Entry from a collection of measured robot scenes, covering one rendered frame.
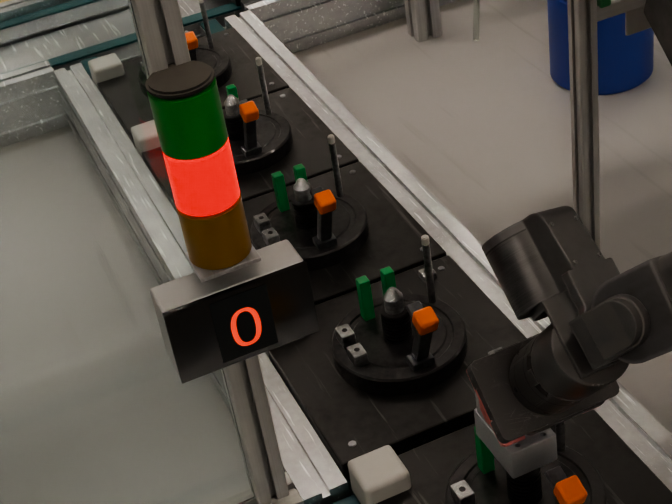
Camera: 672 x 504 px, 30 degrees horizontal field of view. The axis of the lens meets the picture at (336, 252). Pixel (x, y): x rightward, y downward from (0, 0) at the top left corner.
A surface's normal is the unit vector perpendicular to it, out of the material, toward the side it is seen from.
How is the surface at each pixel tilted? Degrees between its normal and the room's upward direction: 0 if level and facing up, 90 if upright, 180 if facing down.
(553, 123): 0
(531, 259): 47
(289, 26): 90
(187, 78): 0
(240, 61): 0
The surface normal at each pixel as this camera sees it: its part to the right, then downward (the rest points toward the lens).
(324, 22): 0.40, 0.49
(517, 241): -0.28, -0.11
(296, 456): -0.14, -0.80
